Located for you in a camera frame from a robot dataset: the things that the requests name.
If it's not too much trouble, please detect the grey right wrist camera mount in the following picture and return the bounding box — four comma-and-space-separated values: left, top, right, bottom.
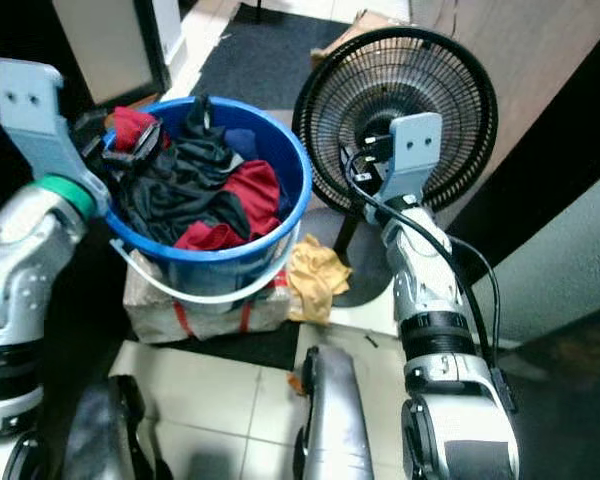
380, 112, 444, 201

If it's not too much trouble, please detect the yellow cloth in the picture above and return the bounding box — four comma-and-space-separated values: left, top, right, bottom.
284, 234, 354, 324

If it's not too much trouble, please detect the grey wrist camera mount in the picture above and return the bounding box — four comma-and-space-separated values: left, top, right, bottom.
380, 112, 444, 201
0, 57, 103, 191

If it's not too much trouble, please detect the red garment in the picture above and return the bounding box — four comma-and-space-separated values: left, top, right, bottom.
174, 159, 283, 252

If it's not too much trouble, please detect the brown cardboard box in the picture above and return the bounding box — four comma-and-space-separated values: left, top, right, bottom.
310, 9, 410, 69

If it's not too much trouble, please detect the blue plastic bucket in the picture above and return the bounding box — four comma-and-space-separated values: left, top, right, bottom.
104, 96, 314, 305

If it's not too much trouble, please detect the dark floor mat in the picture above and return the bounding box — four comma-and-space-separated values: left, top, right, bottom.
197, 2, 352, 110

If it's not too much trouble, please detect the small red cloth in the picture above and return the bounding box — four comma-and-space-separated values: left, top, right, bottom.
109, 105, 157, 153

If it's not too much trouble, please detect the silver black robot right leg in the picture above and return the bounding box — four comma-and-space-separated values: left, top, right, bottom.
292, 345, 392, 480

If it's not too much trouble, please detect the black garment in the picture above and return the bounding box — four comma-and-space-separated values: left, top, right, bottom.
118, 97, 251, 248

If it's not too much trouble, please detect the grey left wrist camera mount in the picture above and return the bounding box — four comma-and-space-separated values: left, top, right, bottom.
0, 57, 103, 191

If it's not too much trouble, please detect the white door panel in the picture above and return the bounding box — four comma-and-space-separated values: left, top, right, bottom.
51, 0, 187, 102

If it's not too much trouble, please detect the silver black robot left leg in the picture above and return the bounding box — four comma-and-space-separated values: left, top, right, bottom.
4, 374, 157, 480

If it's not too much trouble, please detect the black electric fan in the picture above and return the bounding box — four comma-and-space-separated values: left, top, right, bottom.
291, 26, 500, 309

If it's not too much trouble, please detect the silver black robot leg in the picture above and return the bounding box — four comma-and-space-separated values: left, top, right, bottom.
4, 374, 157, 480
292, 345, 392, 480

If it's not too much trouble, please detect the navy blue garment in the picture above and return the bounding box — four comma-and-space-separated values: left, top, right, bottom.
223, 127, 293, 216

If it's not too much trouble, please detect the grey wrapped box red tape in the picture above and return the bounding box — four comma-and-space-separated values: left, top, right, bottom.
122, 248, 294, 345

